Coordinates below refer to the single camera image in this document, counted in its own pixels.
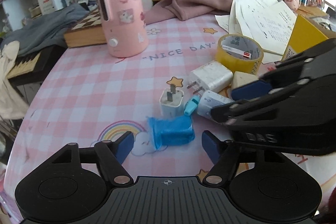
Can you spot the cream eraser block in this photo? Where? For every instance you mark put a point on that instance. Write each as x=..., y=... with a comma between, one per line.
x=241, y=79

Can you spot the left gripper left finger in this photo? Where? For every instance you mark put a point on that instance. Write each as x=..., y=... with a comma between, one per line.
x=108, y=156

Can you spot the pink cloth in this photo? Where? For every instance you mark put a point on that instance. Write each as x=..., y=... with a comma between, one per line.
x=186, y=9

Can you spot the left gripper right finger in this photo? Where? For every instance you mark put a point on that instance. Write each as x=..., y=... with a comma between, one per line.
x=225, y=156

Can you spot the wooden chess board box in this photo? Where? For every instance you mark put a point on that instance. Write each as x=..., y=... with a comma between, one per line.
x=86, y=32

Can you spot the white blue-print bottle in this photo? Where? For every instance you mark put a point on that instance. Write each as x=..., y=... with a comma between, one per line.
x=208, y=101

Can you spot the cream canvas bag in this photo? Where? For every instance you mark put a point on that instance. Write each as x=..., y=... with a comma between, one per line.
x=12, y=105

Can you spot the blue block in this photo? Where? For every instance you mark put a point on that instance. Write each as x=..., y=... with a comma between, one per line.
x=171, y=132

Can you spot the large white charger plug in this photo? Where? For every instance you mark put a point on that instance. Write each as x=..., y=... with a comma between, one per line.
x=212, y=76

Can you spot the grey garment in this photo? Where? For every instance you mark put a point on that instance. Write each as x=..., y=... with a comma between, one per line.
x=47, y=30

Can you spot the yellow tape roll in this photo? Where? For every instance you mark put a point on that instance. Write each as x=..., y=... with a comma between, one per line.
x=236, y=63

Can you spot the pink pig plush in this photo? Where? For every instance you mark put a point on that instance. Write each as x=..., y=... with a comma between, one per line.
x=292, y=4

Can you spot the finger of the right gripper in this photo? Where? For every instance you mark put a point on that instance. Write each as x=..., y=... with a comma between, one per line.
x=285, y=73
x=258, y=111

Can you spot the light blue whistle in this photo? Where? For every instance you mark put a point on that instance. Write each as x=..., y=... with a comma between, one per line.
x=191, y=105

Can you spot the small white charger plug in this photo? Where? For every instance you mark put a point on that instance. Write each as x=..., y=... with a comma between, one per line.
x=171, y=102

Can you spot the pink cylindrical humidifier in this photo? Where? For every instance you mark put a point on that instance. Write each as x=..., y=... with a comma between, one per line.
x=124, y=27

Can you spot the stack of printed papers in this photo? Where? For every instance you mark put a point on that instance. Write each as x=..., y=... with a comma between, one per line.
x=269, y=22

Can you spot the yellow cardboard box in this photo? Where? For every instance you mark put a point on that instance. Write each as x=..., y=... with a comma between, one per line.
x=306, y=34

